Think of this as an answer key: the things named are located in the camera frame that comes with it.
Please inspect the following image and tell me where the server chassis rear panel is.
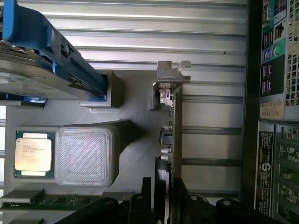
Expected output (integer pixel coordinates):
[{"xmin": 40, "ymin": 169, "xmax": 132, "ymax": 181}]
[{"xmin": 242, "ymin": 0, "xmax": 299, "ymax": 224}]

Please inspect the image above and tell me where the grey printed parts rack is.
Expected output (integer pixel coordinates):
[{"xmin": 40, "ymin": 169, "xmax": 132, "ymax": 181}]
[{"xmin": 0, "ymin": 70, "xmax": 182, "ymax": 224}]

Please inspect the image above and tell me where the beige service tag label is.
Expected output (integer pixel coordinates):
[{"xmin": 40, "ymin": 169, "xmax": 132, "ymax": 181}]
[{"xmin": 259, "ymin": 100, "xmax": 285, "ymax": 120}]

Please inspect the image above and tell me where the graphics card with metal bracket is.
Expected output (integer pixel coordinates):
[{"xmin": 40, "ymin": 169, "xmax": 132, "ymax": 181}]
[{"xmin": 153, "ymin": 60, "xmax": 192, "ymax": 224}]

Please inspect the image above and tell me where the CPU with silver heat spreader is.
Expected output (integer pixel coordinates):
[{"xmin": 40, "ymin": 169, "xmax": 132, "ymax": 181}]
[{"xmin": 13, "ymin": 130, "xmax": 56, "ymax": 179}]

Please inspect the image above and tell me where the hard disk in blue caddy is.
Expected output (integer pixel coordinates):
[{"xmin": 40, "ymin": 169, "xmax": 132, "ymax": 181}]
[{"xmin": 0, "ymin": 0, "xmax": 108, "ymax": 104}]

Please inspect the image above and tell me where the green RAM stick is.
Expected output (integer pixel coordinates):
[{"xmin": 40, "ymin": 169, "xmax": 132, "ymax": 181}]
[{"xmin": 0, "ymin": 195, "xmax": 103, "ymax": 211}]

